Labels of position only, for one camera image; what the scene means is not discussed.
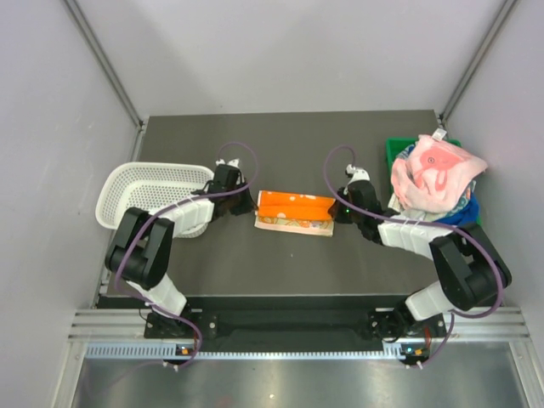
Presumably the orange fox pattern towel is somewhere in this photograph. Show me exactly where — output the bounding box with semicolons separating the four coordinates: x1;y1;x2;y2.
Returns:
254;190;334;237

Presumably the pink patterned towel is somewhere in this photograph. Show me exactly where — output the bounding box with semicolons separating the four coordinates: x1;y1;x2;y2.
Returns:
390;134;488;213

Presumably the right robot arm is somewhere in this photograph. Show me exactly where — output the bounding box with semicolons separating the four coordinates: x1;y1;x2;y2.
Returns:
328;165;512;342

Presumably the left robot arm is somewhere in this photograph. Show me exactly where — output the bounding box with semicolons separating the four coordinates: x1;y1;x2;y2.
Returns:
97;159;257;337

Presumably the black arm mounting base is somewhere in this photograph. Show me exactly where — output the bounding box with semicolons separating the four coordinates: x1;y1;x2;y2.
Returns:
144;308;451;354

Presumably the white green towel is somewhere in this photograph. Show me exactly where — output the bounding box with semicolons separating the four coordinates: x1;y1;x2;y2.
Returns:
388;194;447;222

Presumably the green plastic bin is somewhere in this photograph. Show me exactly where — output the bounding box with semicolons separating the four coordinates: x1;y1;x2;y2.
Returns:
384;136;484;226

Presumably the white perforated plastic basket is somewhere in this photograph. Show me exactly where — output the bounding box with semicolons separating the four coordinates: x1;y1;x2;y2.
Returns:
95;161;213;238

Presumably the blue patterned towel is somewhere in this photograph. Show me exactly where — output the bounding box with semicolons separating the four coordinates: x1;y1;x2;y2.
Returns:
438;187;479;225

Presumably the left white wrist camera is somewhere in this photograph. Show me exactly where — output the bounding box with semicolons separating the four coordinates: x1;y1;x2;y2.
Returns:
215;158;240;168

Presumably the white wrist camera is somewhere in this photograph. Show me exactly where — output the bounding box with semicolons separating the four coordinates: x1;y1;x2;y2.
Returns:
215;158;240;168
345;164;370;184

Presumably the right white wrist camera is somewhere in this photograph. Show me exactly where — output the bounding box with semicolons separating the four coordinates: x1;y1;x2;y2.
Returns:
345;164;370;184

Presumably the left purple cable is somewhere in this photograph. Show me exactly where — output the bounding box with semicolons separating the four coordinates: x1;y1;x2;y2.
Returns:
113;142;259;369

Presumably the purple cable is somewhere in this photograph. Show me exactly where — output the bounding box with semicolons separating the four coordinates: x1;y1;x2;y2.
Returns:
323;145;507;369
113;142;259;369

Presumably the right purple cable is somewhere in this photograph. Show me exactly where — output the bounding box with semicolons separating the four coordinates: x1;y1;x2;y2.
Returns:
323;145;507;369

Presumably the grey slotted cable duct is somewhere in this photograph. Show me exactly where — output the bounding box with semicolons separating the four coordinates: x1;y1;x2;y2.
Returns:
85;343;417;360

